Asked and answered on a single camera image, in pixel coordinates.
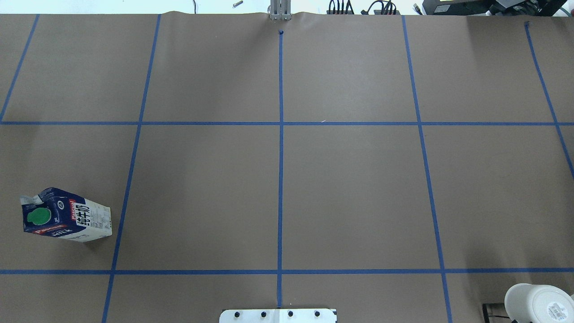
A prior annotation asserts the aluminium frame post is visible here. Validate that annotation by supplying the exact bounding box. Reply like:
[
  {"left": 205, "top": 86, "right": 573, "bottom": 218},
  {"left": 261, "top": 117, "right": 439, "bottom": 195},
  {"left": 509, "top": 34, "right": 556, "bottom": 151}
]
[{"left": 268, "top": 0, "right": 292, "bottom": 21}]

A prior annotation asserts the black cable bundle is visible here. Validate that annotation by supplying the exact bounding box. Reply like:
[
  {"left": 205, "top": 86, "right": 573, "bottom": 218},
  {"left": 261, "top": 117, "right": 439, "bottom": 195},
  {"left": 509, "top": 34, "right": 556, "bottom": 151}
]
[{"left": 327, "top": 0, "right": 400, "bottom": 15}]

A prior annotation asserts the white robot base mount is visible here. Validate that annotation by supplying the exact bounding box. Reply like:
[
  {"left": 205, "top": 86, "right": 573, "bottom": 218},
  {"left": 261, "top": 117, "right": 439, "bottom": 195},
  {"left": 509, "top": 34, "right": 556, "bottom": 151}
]
[{"left": 219, "top": 308, "right": 338, "bottom": 323}]

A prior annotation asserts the white upside-down mug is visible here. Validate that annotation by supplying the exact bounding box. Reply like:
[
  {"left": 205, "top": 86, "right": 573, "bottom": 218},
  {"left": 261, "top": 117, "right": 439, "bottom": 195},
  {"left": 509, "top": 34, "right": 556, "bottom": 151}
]
[{"left": 504, "top": 284, "right": 574, "bottom": 323}]

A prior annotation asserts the blue white milk carton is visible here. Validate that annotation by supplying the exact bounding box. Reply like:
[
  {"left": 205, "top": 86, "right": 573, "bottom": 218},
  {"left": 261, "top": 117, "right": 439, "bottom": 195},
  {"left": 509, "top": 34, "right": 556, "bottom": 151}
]
[{"left": 20, "top": 188, "right": 113, "bottom": 243}]

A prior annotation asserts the black equipment on table edge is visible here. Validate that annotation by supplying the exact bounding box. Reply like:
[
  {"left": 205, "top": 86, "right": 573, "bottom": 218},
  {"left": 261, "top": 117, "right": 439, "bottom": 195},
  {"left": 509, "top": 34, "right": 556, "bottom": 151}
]
[{"left": 422, "top": 0, "right": 567, "bottom": 17}]

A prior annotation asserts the black wire mug rack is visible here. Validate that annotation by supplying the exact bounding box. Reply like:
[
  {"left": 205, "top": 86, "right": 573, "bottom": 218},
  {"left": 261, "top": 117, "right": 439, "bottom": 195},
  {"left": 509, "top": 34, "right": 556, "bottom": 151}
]
[{"left": 481, "top": 303, "right": 514, "bottom": 323}]

